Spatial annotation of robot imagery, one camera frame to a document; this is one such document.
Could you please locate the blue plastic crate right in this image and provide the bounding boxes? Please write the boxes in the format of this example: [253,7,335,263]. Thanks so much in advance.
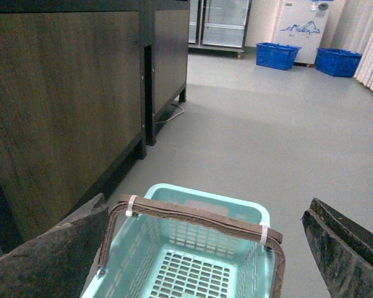
[315,48,362,78]

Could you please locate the blue plastic crate left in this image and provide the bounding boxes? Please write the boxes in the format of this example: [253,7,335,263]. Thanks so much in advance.
[256,42,301,71]

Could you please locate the white curtain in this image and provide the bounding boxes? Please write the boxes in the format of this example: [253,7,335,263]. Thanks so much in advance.
[346,1,373,92]

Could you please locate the brown basket handle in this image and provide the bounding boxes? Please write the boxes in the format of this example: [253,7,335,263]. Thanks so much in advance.
[98,194,286,297]

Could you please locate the blue plastic crate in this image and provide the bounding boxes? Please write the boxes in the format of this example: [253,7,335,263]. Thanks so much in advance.
[315,48,362,78]
[256,42,301,71]

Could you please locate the light blue plastic basket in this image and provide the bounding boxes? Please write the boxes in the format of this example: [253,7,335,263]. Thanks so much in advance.
[80,183,275,298]

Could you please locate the grey floor cable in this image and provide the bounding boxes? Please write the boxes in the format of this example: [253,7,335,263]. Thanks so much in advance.
[155,102,185,125]

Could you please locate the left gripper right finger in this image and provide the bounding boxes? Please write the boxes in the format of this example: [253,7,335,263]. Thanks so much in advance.
[302,198,373,297]

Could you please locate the white freezer cabinet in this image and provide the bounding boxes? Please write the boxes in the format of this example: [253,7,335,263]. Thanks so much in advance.
[272,0,333,65]

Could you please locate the glass door refrigerator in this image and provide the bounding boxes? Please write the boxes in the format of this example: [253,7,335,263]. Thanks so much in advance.
[188,0,252,56]

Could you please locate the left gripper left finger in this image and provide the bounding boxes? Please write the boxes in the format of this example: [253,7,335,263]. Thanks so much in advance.
[0,193,109,297]

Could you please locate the dark wooden display stand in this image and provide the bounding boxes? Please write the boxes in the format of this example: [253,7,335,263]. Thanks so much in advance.
[0,1,191,256]

